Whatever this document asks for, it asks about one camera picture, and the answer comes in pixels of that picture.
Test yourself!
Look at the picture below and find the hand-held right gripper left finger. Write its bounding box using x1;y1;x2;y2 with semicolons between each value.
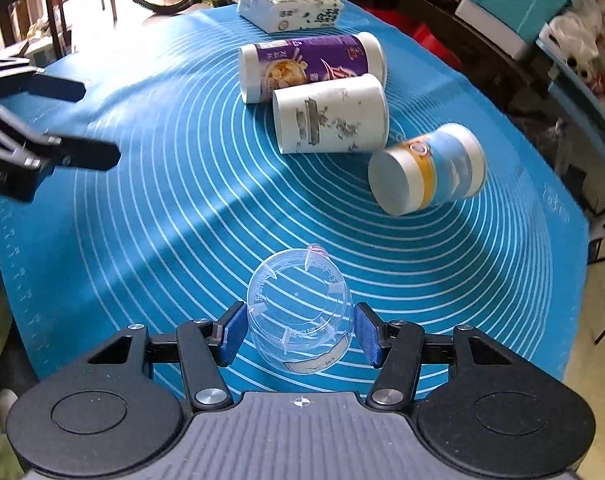
86;302;248;409

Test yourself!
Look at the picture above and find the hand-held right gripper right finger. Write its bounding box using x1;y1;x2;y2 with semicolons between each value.
353;302;513;409

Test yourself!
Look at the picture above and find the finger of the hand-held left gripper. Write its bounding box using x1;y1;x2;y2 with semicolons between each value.
0;100;121;173
0;56;87;105

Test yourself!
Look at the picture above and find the clear plastic cup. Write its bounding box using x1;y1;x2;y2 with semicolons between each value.
246;243;355;377

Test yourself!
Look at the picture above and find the blue and yellow paper cup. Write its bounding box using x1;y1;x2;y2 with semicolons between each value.
368;122;487;217

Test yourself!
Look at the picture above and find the white cup with grey print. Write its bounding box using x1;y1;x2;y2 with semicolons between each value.
272;73;390;155

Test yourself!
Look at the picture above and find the purple and white paper cup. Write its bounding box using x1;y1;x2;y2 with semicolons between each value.
238;31;386;105

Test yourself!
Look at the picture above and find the wooden chair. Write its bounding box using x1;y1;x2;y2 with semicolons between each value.
0;0;119;61

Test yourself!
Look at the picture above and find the blue silicone mat with rings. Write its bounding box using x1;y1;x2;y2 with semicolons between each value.
0;0;591;402

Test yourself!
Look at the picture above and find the white carton pack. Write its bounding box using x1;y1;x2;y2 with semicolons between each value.
237;0;346;35

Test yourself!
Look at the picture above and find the white plastic bag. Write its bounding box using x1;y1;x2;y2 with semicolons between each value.
551;9;605;63

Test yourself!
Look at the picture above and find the teal storage box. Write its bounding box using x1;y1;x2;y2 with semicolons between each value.
455;0;574;60

